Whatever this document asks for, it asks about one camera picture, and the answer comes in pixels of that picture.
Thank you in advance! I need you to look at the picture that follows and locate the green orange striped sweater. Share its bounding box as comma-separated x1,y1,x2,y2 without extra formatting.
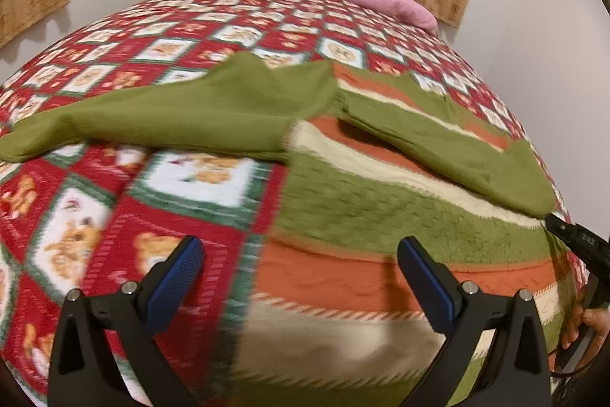
1,47,574,406

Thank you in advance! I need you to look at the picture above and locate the person's right hand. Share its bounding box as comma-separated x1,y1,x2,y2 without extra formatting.
559,286,610,365

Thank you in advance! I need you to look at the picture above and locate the red patterned bed quilt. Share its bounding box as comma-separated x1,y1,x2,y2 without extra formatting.
1,0,575,406

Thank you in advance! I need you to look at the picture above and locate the pink pillow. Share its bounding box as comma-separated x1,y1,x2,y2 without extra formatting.
346,0,438,35

